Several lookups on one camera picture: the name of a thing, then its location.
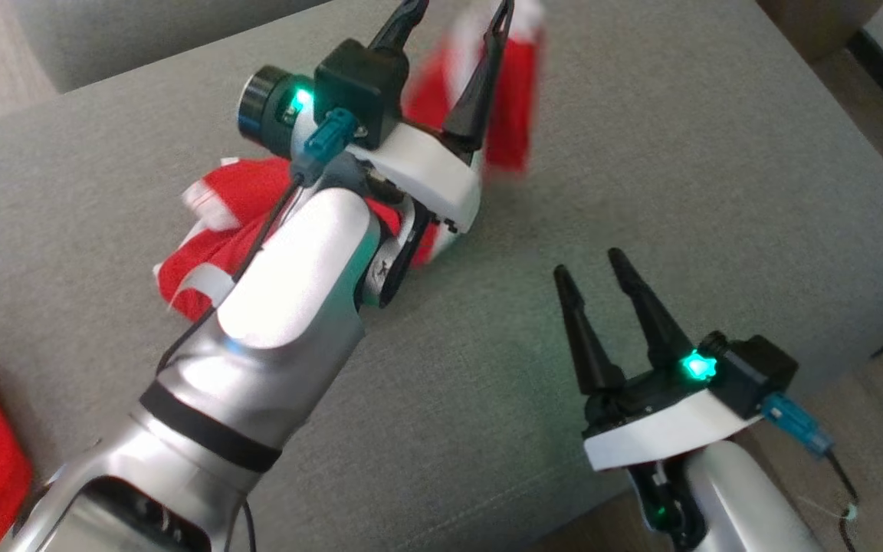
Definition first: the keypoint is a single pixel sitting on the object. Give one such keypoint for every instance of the small grey fabric sofa cushion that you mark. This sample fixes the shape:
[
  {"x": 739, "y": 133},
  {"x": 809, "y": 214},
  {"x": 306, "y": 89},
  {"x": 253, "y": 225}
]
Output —
[{"x": 142, "y": 38}]

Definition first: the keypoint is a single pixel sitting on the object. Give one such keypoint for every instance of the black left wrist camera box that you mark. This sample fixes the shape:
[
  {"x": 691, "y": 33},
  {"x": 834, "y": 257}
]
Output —
[{"x": 357, "y": 84}]

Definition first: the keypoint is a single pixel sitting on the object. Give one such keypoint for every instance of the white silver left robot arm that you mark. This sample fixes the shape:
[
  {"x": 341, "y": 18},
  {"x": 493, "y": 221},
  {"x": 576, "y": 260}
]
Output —
[{"x": 296, "y": 268}]

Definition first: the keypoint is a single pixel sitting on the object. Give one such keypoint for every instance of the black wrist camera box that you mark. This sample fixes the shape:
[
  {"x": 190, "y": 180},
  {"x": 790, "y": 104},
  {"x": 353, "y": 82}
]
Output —
[
  {"x": 756, "y": 376},
  {"x": 357, "y": 84}
]

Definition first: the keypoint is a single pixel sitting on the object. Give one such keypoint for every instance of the large grey fabric sofa seat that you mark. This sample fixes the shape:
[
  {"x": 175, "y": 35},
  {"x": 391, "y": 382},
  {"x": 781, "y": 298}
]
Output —
[{"x": 641, "y": 153}]

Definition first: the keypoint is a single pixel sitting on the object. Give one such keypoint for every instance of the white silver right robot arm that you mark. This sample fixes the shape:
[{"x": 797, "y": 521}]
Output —
[{"x": 740, "y": 506}]

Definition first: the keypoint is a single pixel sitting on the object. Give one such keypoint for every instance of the red shorts white waistband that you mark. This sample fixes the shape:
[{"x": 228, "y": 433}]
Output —
[{"x": 257, "y": 184}]

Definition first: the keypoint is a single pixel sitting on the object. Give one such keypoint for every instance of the mustard yellow furniture piece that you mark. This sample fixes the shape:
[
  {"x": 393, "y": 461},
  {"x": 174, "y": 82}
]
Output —
[{"x": 817, "y": 23}]

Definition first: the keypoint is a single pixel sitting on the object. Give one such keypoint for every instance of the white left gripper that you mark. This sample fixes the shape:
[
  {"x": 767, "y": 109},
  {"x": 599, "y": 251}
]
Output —
[{"x": 434, "y": 176}]

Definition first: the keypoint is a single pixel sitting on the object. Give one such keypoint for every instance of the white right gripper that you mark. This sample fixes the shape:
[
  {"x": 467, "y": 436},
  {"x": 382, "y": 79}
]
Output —
[{"x": 656, "y": 429}]

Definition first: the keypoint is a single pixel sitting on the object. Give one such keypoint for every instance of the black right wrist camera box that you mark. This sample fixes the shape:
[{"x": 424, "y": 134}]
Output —
[{"x": 756, "y": 376}]

